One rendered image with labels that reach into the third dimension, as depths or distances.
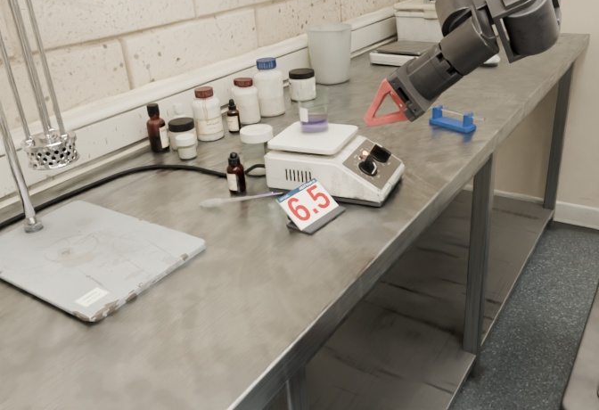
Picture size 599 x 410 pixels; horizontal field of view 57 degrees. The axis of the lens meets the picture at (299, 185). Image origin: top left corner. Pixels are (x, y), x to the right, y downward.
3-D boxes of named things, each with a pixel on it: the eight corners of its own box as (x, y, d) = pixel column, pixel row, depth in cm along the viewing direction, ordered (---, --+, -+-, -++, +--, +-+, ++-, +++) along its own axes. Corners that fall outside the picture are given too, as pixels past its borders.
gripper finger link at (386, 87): (346, 109, 79) (396, 69, 73) (364, 95, 84) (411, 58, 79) (375, 146, 79) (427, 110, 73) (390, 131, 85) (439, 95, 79)
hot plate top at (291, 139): (360, 130, 94) (359, 125, 94) (333, 155, 84) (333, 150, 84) (297, 125, 99) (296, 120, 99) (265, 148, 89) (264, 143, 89)
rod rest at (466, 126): (476, 129, 114) (478, 112, 112) (466, 133, 112) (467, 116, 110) (438, 119, 121) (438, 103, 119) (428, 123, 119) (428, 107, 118)
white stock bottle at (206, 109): (192, 136, 122) (184, 88, 117) (217, 130, 125) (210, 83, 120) (202, 143, 117) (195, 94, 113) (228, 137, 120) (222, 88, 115)
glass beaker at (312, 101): (326, 138, 90) (324, 90, 87) (295, 137, 92) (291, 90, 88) (334, 127, 95) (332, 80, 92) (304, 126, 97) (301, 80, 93)
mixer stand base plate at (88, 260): (209, 246, 78) (208, 239, 77) (91, 326, 63) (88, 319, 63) (79, 204, 94) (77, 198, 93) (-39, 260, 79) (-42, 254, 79)
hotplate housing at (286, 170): (405, 176, 95) (405, 132, 91) (381, 209, 84) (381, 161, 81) (289, 163, 104) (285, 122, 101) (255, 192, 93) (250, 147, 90)
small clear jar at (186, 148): (177, 161, 109) (174, 140, 107) (178, 154, 112) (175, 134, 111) (197, 159, 109) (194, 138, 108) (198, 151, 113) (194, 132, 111)
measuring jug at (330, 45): (296, 76, 166) (292, 25, 160) (334, 69, 171) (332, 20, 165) (323, 89, 151) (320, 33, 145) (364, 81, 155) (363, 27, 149)
